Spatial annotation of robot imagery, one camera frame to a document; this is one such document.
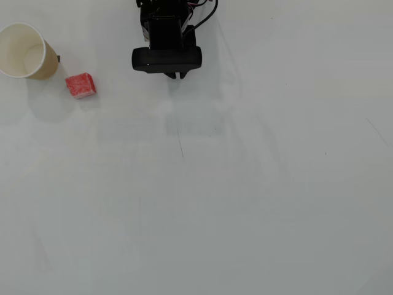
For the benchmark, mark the beige paper cup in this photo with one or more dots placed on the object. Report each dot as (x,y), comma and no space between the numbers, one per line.
(18,49)

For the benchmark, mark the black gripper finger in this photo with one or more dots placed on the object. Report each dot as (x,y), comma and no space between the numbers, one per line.
(183,75)
(172,75)

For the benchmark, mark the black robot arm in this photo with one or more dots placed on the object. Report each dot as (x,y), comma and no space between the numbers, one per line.
(159,7)

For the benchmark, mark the red foam cube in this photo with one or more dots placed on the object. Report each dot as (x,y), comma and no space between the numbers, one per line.
(81,86)

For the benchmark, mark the black bar webcam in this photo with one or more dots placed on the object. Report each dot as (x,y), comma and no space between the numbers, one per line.
(165,59)

